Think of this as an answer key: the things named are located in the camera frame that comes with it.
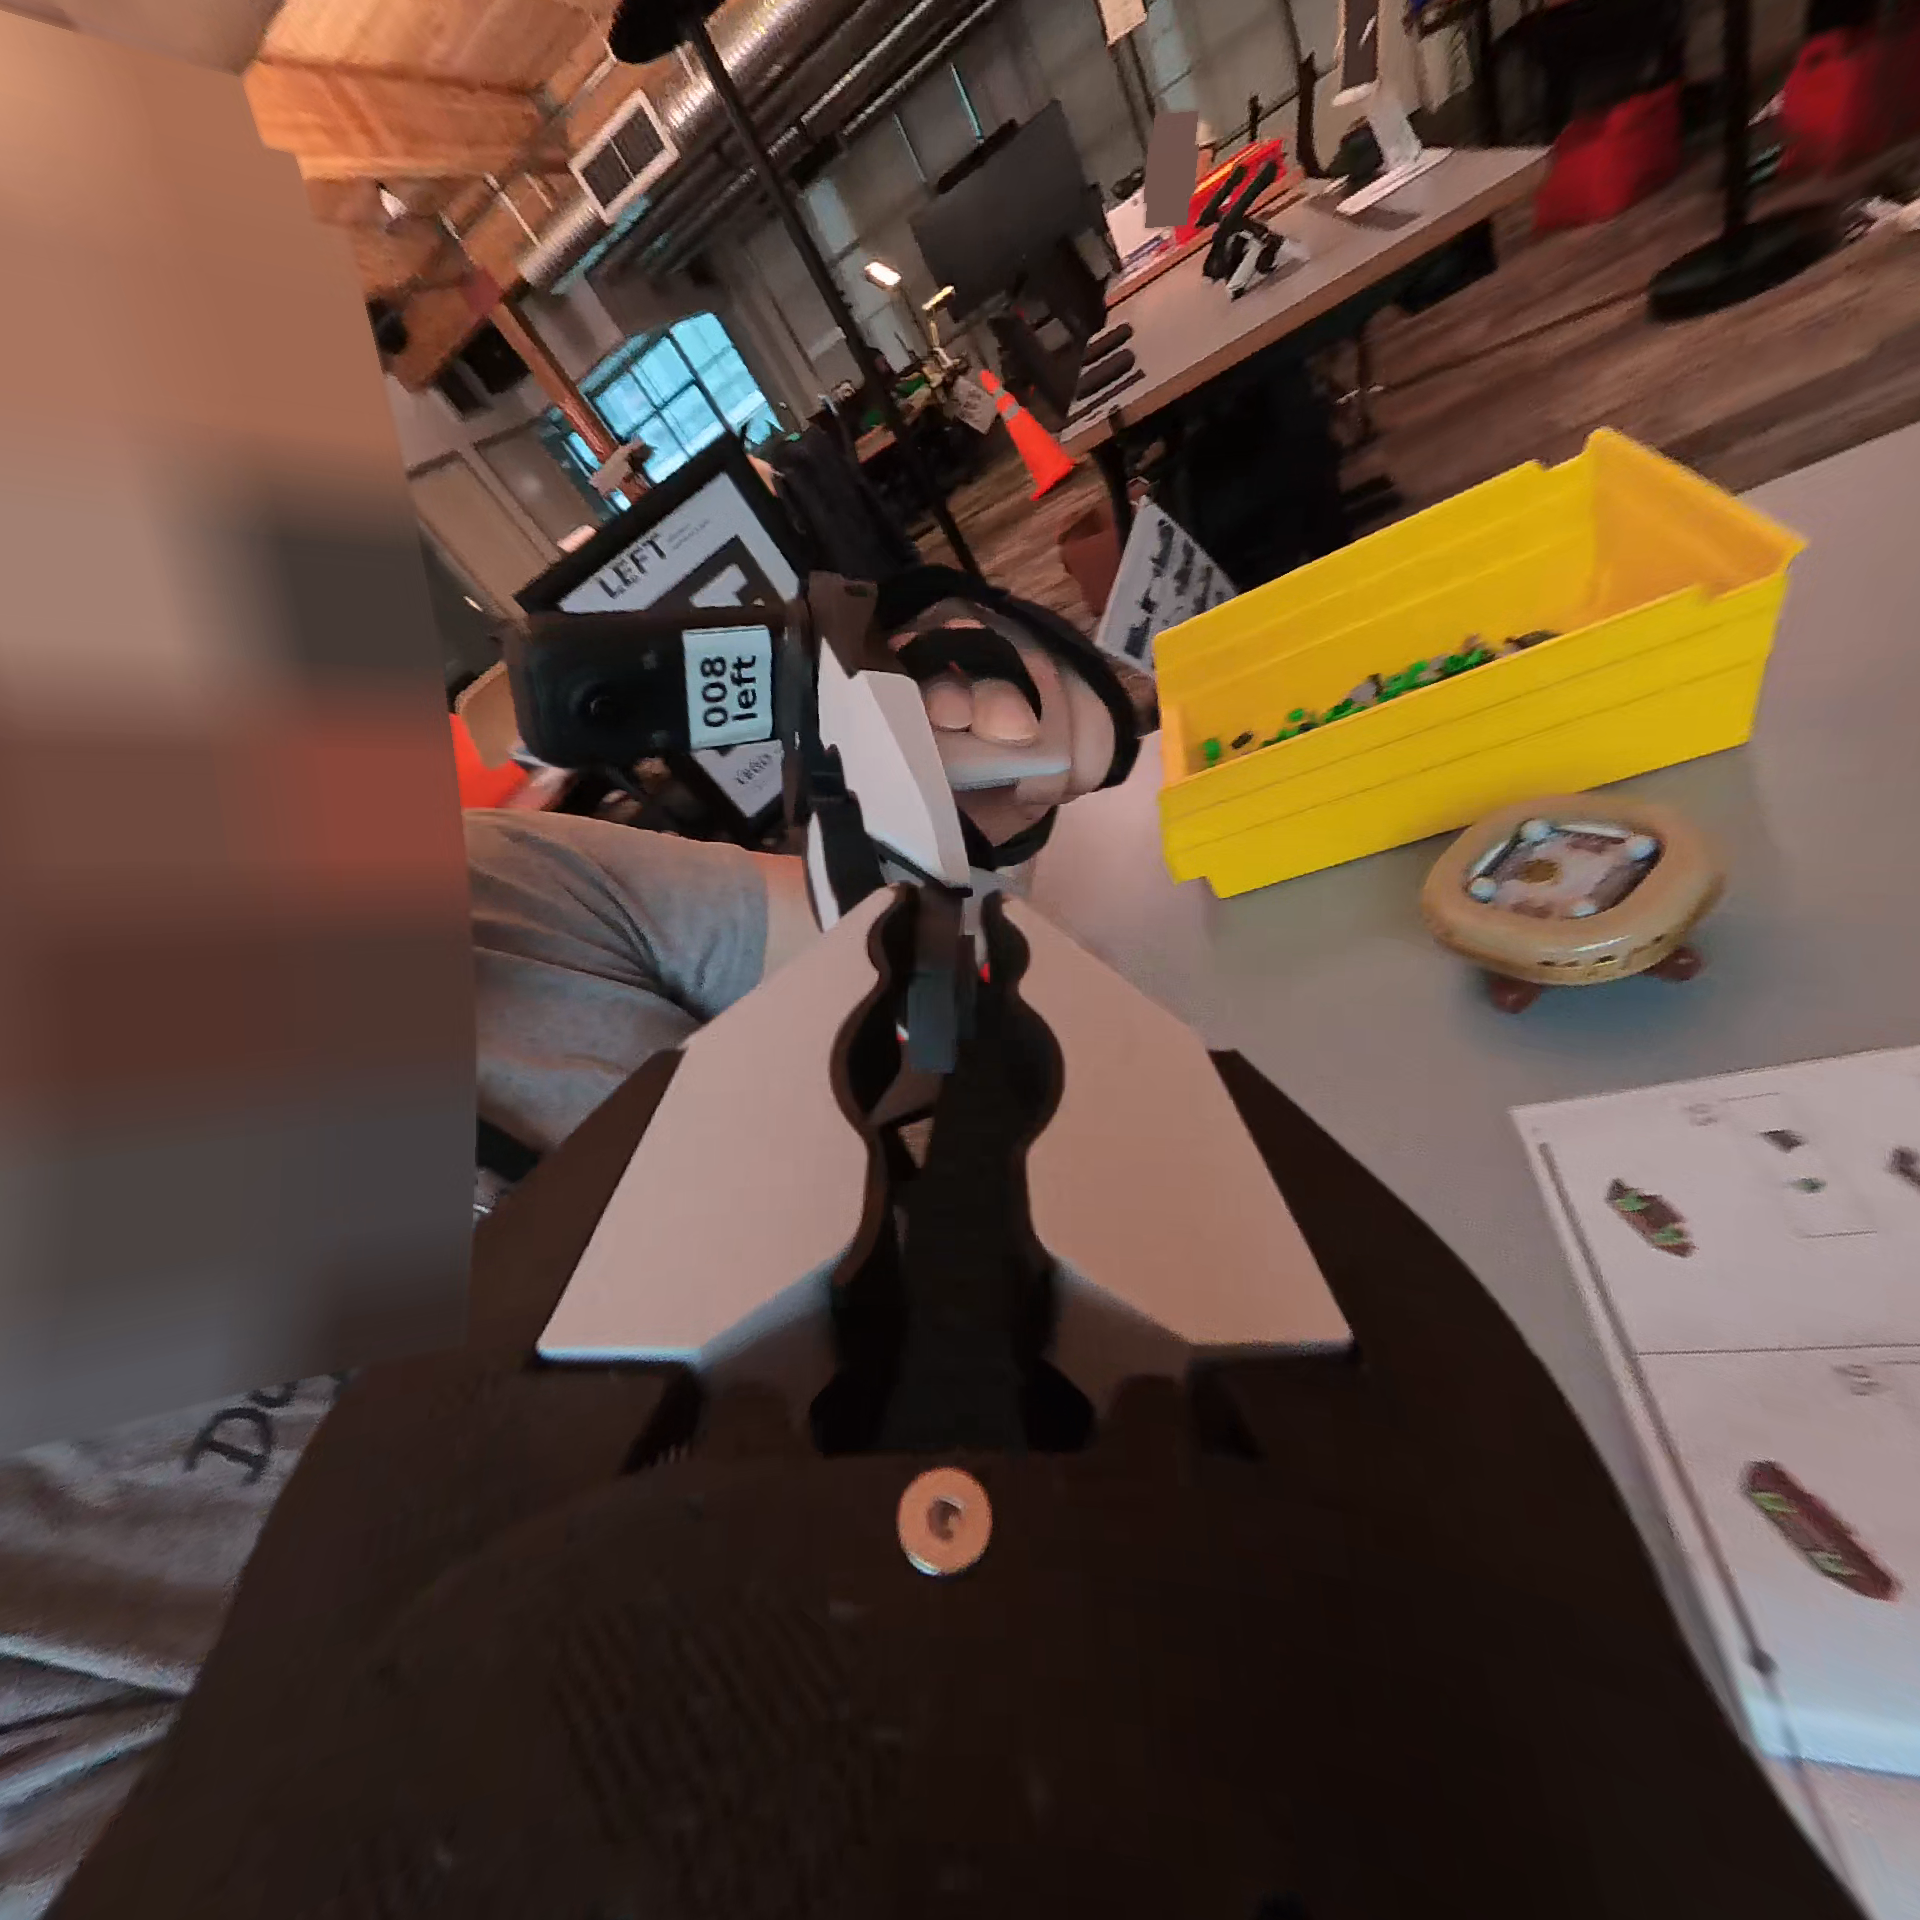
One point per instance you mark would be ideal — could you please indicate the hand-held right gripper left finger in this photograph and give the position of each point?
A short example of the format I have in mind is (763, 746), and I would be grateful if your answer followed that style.
(705, 1200)

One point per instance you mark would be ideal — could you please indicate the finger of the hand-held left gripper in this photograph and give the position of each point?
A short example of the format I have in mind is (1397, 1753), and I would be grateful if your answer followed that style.
(893, 764)
(839, 878)

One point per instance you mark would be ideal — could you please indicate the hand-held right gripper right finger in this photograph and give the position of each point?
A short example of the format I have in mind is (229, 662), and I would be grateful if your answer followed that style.
(1184, 1200)

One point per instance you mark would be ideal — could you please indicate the dark grey brick piece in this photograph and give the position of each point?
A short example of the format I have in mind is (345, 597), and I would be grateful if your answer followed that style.
(933, 1003)

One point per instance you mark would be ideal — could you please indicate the person's left hand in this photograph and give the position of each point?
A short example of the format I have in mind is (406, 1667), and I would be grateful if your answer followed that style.
(991, 705)

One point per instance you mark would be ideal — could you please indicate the orange traffic cone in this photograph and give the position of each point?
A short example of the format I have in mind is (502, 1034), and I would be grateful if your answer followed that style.
(1037, 451)
(481, 764)

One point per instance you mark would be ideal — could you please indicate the grey printed shirt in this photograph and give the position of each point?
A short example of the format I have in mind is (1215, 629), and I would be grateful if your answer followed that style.
(599, 930)

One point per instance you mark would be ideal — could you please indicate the paned window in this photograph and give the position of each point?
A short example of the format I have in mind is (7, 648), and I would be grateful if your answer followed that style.
(676, 388)

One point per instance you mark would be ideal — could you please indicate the white printed board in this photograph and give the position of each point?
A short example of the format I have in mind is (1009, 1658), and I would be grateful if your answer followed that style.
(1171, 600)

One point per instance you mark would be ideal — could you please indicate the yellow plastic bin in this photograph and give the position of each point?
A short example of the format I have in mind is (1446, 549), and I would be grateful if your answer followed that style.
(1425, 796)

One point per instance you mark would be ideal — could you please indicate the tan round brick model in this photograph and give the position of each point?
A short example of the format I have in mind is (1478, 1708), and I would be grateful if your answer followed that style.
(1575, 930)

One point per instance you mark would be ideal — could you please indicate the pile of small bricks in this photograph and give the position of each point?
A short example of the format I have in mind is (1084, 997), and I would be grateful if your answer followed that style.
(1395, 681)

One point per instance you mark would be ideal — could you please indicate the white air vent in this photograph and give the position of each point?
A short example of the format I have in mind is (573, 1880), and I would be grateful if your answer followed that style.
(619, 157)

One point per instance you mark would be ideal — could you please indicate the black monitor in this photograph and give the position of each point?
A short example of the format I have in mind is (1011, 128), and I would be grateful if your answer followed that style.
(1005, 211)

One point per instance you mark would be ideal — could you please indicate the white instruction booklet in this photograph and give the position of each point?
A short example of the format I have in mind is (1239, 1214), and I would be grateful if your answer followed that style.
(1771, 1348)

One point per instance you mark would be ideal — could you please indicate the black white device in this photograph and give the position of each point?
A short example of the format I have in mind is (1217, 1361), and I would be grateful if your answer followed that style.
(1244, 253)

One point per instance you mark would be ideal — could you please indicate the black floor stand pole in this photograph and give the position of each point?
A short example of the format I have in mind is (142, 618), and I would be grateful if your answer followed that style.
(661, 24)
(1741, 277)

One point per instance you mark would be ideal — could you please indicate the grey background table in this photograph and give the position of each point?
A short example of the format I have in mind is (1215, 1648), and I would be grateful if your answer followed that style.
(1349, 270)

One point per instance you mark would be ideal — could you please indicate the red bag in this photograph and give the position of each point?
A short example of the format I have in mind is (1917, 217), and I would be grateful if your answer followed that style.
(1613, 157)
(1853, 89)

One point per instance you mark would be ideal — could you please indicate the silver air duct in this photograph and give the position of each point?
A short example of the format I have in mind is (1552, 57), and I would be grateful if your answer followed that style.
(721, 105)

